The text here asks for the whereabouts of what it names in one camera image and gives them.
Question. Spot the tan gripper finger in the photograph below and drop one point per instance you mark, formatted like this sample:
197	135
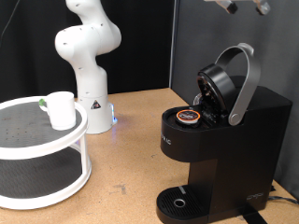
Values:
230	6
263	7

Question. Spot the grey partition panel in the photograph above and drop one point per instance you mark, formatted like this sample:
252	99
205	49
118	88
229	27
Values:
274	46

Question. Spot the black drip tray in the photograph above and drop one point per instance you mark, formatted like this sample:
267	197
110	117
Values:
179	205

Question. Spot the black keurig coffee machine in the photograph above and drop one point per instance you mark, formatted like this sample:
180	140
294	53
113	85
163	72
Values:
243	149

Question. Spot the white two-tier turntable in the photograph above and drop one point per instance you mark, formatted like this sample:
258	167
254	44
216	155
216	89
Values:
34	146

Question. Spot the white mug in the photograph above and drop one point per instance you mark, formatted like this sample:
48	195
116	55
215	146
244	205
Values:
62	112

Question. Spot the black curtain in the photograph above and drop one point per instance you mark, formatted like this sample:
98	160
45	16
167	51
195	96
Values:
146	46

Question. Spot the small green marker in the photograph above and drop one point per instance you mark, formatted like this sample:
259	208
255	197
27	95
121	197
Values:
41	102

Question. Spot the orange rimmed coffee pod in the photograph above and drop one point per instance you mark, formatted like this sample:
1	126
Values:
188	116

